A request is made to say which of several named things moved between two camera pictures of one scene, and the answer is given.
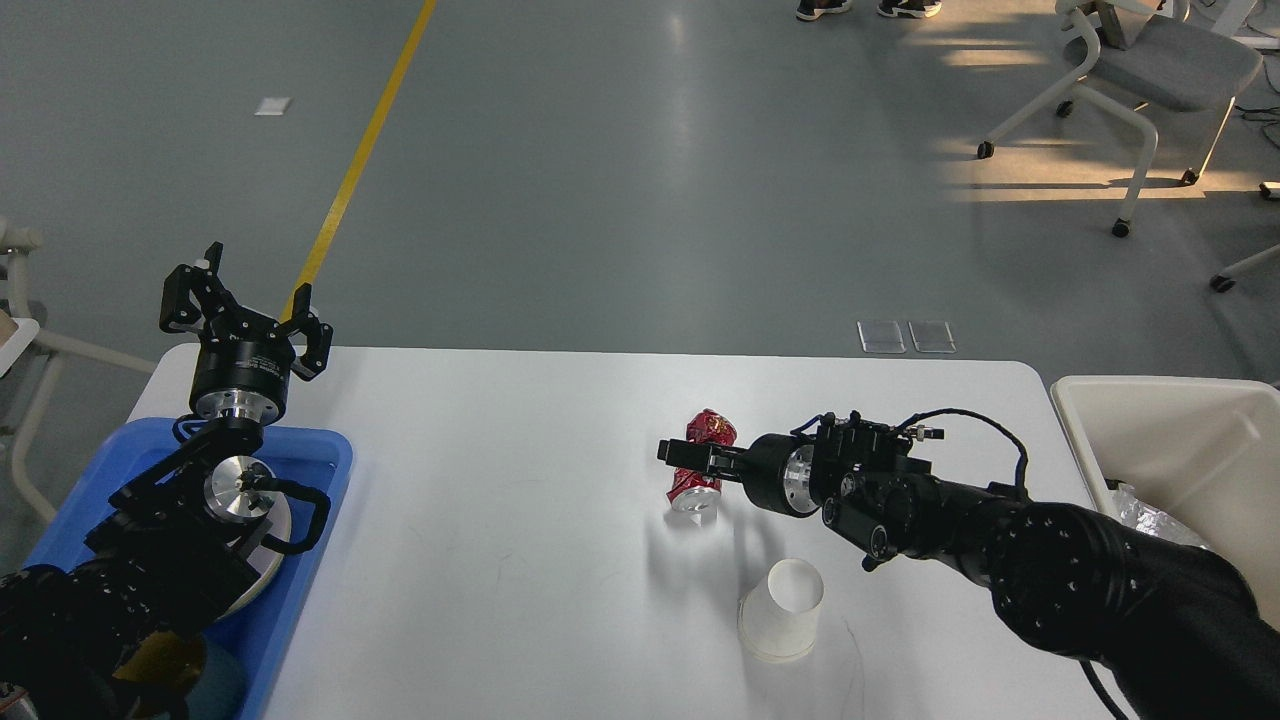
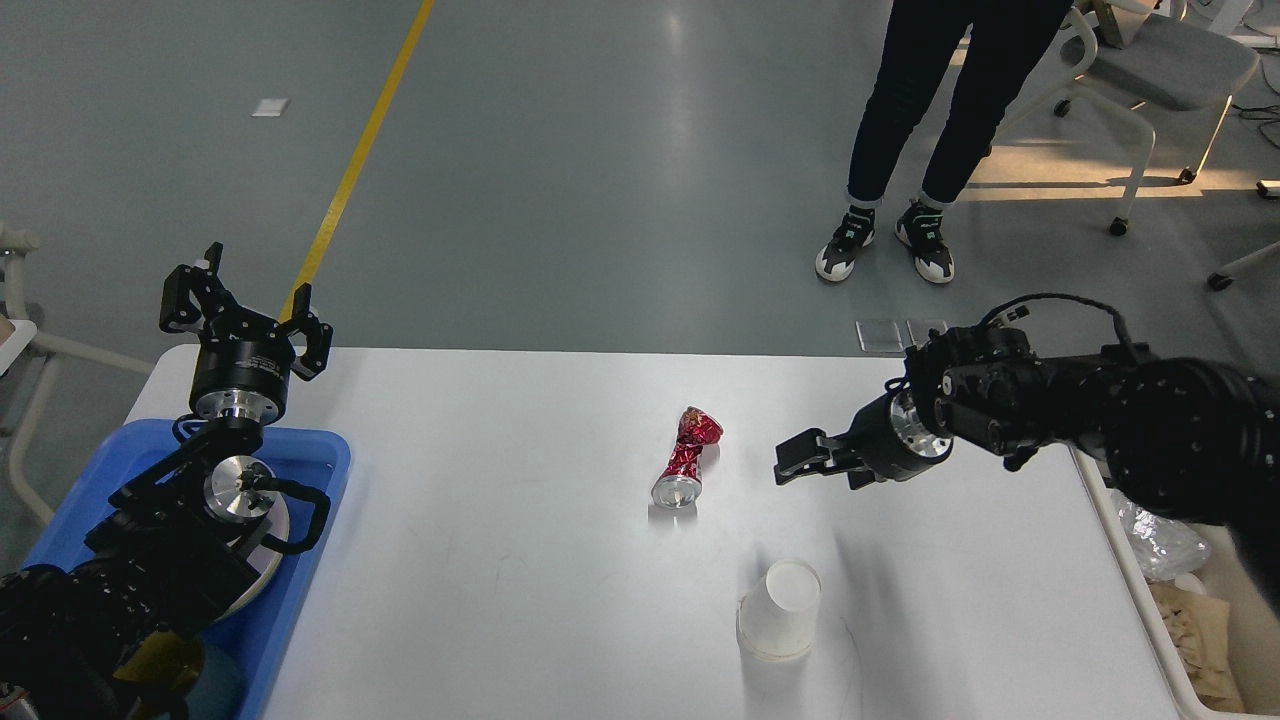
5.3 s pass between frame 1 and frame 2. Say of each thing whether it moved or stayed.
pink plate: stayed
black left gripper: stayed
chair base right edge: stayed
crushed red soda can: moved
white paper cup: stayed
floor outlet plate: stayed
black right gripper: moved
